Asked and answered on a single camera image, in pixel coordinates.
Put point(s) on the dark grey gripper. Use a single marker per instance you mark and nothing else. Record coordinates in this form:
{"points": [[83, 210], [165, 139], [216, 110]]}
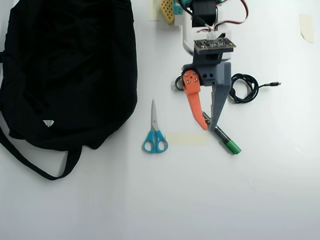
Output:
{"points": [[209, 76]]}

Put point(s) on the green marker with black barrel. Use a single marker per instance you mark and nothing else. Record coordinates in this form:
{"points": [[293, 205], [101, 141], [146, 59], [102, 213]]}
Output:
{"points": [[233, 147]]}

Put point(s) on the white and teal robot arm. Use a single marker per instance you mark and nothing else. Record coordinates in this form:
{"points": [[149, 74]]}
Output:
{"points": [[187, 32]]}

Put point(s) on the black fabric bag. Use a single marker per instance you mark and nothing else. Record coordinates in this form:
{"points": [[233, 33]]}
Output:
{"points": [[62, 75]]}

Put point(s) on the wide masking tape strip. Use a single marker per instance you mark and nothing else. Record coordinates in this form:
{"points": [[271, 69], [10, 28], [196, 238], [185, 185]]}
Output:
{"points": [[187, 139]]}

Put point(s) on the yellow perforated block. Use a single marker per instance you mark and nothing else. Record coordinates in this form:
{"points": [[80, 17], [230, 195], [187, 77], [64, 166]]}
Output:
{"points": [[167, 12]]}

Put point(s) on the bare camera circuit board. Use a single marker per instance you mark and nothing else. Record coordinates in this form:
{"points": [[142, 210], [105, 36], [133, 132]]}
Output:
{"points": [[215, 44]]}

